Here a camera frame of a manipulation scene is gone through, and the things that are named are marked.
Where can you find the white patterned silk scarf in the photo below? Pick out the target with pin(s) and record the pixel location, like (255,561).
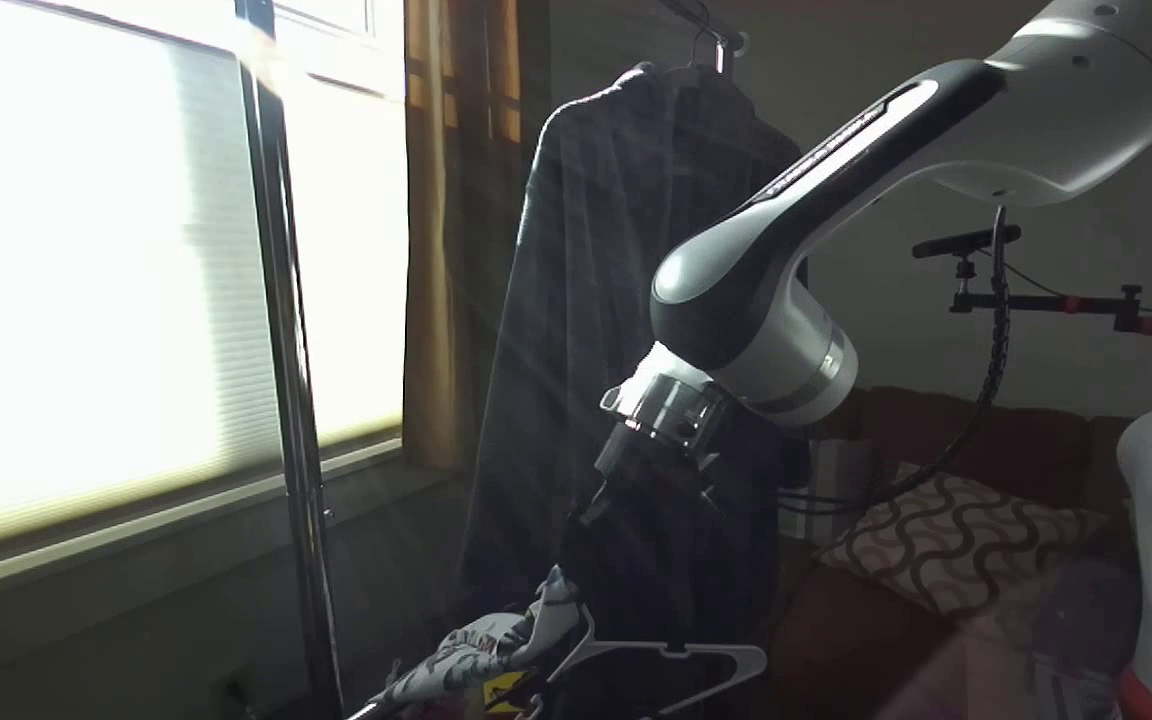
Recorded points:
(488,647)

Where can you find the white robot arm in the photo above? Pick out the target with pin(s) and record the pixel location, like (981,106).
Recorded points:
(1039,120)

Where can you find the patterned throw pillow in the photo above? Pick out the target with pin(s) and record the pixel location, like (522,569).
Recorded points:
(956,546)

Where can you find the metal garment rack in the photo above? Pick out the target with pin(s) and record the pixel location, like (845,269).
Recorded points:
(294,399)

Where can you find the white plastic hanger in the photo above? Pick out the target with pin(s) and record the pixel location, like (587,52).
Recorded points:
(606,677)

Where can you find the black camera on boom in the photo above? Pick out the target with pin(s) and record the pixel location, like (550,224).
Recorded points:
(1125,310)

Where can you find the dark hanging coat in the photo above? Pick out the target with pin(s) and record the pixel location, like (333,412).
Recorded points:
(617,183)

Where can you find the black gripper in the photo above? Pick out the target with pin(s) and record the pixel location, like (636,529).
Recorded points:
(640,466)

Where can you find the tan curtain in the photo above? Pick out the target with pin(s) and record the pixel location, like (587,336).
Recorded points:
(463,147)

